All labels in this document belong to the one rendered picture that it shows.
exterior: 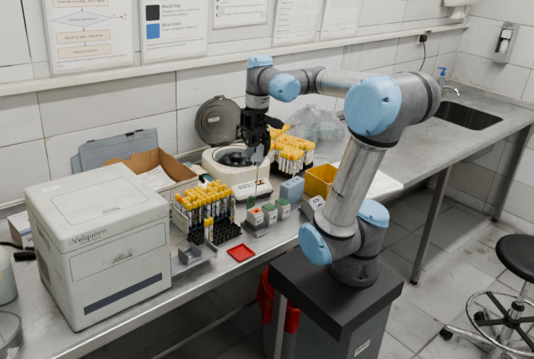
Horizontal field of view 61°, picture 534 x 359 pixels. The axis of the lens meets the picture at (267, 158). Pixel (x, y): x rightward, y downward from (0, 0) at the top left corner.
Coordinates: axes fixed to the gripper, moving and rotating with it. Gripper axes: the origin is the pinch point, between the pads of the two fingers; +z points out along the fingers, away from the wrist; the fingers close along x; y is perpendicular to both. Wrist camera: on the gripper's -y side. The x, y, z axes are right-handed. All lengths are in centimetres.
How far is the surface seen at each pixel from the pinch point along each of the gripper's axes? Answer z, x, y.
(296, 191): 20.5, -1.7, -23.0
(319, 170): 19.0, -6.1, -41.6
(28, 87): -19, -54, 50
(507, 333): 94, 69, -106
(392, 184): 25, 14, -68
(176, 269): 22.8, 4.8, 35.3
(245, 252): 26.7, 8.1, 10.5
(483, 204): 108, 5, -241
